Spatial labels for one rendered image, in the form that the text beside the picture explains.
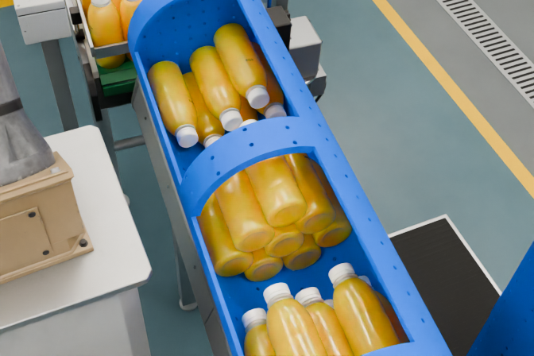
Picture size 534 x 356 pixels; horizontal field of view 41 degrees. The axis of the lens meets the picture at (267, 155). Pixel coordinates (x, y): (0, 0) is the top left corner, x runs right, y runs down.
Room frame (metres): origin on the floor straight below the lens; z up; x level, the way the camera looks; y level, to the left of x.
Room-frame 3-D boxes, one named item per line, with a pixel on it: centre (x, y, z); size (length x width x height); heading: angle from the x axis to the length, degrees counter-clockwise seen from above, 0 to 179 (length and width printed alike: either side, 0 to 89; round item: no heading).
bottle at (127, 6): (1.26, 0.31, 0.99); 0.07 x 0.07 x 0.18
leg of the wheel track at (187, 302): (1.10, 0.22, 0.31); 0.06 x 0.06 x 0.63; 22
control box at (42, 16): (1.27, 0.53, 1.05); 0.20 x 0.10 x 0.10; 22
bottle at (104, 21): (1.23, 0.38, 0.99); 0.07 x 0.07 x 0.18
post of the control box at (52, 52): (1.27, 0.53, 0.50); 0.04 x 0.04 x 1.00; 22
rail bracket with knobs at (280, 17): (1.30, 0.01, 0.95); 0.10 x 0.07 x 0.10; 112
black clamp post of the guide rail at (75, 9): (1.31, 0.47, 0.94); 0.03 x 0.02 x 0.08; 22
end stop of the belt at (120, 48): (1.26, 0.21, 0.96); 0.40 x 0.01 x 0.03; 112
